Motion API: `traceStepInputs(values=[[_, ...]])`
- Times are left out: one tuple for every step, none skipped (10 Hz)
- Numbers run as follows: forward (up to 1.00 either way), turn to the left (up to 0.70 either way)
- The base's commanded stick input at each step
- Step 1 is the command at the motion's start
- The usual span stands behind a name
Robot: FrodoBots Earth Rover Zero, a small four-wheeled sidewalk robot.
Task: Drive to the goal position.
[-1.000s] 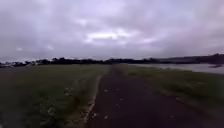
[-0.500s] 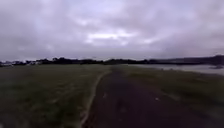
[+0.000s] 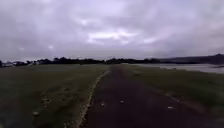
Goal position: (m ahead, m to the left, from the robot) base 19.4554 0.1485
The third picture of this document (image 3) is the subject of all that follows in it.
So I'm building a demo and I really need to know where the distant row of trees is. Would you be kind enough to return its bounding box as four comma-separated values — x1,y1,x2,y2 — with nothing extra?
0,56,162,67

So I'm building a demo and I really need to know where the dark asphalt path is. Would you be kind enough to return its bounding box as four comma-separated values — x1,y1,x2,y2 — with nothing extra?
79,65,224,128

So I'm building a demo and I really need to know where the grey water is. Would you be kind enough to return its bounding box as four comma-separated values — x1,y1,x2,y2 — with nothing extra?
133,63,224,75

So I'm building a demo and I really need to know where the distant dark hill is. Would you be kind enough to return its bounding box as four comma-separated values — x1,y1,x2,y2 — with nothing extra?
159,53,224,65

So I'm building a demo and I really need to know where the grass field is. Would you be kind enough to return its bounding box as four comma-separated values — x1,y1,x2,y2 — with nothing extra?
0,63,111,128

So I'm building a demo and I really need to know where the grass verge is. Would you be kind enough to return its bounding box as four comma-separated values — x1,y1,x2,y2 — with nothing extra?
120,63,224,118

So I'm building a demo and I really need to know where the pale stone path edge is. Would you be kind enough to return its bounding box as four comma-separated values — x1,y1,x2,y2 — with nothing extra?
73,69,111,128

